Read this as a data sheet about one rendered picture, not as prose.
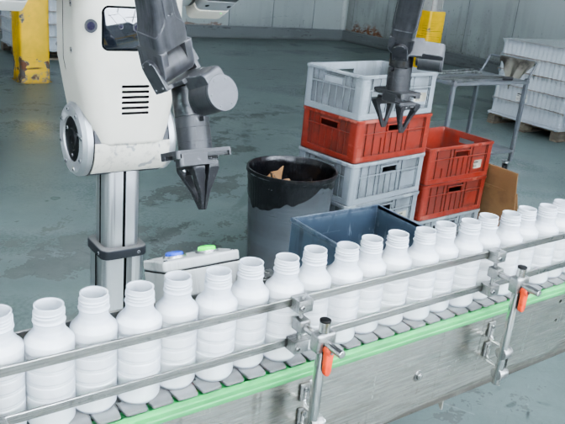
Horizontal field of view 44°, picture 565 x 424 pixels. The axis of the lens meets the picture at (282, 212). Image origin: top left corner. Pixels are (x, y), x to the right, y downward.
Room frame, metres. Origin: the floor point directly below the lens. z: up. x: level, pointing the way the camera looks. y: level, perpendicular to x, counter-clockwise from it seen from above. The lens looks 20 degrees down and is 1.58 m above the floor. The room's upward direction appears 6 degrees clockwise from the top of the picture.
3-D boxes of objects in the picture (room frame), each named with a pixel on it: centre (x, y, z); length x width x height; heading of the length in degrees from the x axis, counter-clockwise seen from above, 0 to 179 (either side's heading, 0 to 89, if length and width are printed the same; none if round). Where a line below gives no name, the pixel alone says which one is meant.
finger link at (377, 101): (1.70, -0.24, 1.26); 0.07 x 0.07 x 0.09; 37
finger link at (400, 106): (1.67, -0.26, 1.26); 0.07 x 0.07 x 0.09; 37
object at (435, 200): (4.18, -0.90, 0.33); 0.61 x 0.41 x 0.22; 130
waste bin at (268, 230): (3.27, -0.03, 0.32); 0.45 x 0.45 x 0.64
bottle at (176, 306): (0.85, 0.13, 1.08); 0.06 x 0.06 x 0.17
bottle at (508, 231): (1.27, -0.44, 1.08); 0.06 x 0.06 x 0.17
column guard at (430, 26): (11.17, -1.98, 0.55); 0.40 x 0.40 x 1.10; 37
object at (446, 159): (4.19, -0.91, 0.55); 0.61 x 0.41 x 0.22; 130
